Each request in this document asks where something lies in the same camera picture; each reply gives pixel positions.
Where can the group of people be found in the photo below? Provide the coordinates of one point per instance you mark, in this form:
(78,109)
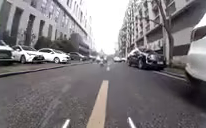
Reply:
(101,60)

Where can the white car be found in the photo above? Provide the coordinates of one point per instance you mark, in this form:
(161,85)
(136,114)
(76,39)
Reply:
(201,56)
(54,55)
(117,59)
(26,54)
(1,54)

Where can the dark car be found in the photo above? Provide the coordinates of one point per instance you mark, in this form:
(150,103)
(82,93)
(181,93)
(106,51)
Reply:
(77,56)

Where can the black car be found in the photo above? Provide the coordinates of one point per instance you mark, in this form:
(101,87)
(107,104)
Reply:
(146,59)

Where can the grey asphalt road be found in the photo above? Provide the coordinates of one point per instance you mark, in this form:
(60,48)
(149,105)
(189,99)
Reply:
(141,96)

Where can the dark hedge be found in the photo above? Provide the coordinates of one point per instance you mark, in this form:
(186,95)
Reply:
(54,44)

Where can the pale building with balconies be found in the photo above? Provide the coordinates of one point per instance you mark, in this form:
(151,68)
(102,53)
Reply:
(151,23)

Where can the robot's own part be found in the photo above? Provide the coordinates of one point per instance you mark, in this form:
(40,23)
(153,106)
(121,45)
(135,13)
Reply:
(65,124)
(131,123)

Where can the grey kerb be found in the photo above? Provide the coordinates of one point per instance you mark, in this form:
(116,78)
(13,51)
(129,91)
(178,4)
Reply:
(34,70)

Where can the bare tree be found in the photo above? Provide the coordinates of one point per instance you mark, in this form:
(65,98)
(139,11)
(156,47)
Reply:
(170,36)

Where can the grey building with columns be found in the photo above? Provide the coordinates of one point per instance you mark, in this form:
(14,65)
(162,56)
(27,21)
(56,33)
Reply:
(34,20)

